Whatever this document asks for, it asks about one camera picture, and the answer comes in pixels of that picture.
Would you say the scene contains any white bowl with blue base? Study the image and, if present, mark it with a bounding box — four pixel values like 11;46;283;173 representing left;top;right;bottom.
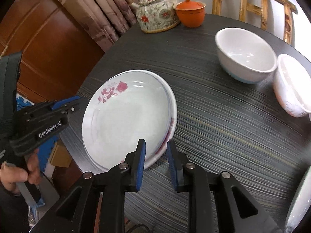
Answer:
215;28;278;84

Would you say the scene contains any wooden chair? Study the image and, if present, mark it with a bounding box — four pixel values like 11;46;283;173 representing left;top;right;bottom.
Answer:
212;0;298;45

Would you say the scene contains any patterned beige curtain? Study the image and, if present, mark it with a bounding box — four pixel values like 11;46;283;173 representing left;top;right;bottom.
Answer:
40;0;139;53

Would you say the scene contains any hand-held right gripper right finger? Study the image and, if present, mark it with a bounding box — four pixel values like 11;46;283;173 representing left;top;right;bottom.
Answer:
167;139;284;233

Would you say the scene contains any white plate with red rim print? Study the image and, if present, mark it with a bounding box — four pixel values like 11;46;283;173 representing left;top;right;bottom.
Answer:
136;70;177;173

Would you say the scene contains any orange lidded cup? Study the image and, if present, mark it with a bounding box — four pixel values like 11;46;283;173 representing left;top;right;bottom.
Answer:
173;0;206;28

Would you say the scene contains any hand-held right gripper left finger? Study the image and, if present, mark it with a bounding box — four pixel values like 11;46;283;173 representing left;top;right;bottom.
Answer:
29;139;147;233

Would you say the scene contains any person's left hand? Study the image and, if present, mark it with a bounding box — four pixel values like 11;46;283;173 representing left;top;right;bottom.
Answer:
0;148;42;195

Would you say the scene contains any cardboard box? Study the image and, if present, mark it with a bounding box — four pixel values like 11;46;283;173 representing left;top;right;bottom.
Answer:
47;141;73;168

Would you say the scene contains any white plate with rose print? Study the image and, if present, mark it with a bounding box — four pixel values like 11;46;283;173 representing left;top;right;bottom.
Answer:
82;70;170;171

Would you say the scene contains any person's left forearm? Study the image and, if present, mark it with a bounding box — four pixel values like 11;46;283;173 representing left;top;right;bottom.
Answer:
0;189;31;233

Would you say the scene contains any pinkish white bowl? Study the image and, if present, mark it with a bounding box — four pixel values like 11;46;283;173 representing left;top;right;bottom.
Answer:
273;54;311;117

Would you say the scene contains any brown wooden cabinet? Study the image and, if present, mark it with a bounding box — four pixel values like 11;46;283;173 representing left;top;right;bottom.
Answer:
0;0;105;103

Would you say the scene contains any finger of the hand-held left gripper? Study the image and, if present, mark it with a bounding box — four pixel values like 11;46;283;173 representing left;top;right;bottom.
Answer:
50;96;86;111
64;103;81;114

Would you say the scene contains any floral ceramic teapot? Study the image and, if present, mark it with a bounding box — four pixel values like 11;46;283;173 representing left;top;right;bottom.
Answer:
131;0;183;34

